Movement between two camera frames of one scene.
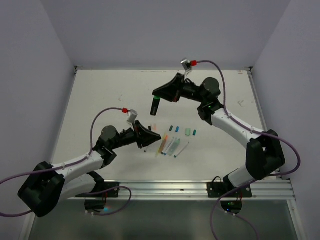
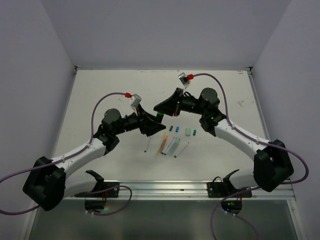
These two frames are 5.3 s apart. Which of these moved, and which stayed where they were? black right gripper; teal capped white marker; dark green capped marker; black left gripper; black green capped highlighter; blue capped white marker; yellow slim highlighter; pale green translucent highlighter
Moved: black green capped highlighter; black right gripper; black left gripper
Stayed: teal capped white marker; blue capped white marker; yellow slim highlighter; dark green capped marker; pale green translucent highlighter
